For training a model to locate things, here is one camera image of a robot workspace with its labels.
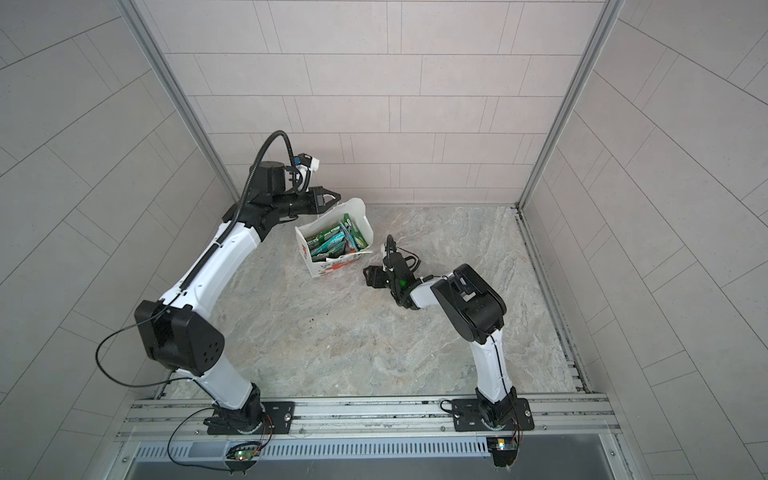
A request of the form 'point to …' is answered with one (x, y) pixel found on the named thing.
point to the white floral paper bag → (326, 220)
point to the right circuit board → (504, 450)
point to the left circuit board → (245, 451)
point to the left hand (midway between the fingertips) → (346, 192)
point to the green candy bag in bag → (338, 241)
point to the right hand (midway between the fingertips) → (372, 270)
